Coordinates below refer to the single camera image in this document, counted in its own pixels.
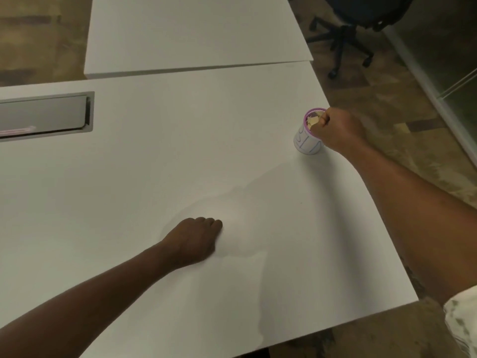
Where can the person's right hand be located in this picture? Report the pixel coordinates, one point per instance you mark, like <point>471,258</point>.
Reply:
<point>341,128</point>

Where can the person's left hand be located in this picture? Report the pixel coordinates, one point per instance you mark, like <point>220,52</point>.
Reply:
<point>193,238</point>

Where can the person's left fingers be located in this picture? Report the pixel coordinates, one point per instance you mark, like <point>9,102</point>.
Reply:
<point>208,222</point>

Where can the person's right fingers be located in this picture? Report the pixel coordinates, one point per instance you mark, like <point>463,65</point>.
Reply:
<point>322,117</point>

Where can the beige paper pieces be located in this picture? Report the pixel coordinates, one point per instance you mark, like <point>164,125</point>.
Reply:
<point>313,119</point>

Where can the person's right forearm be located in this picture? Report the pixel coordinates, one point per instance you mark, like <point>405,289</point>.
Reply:
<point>417,216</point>

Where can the person's left forearm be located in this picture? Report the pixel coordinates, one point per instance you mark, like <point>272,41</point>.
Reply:
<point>78,305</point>

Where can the white paper cup purple rim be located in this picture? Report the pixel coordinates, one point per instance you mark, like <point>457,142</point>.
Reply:
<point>308,136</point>

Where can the black office chair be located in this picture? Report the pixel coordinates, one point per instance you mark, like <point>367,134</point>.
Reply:
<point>350,26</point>

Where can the white patterned sleeve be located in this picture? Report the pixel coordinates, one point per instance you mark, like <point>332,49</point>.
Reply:
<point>462,324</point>

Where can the glass partition frame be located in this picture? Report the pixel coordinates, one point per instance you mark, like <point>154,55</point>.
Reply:
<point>436,81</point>

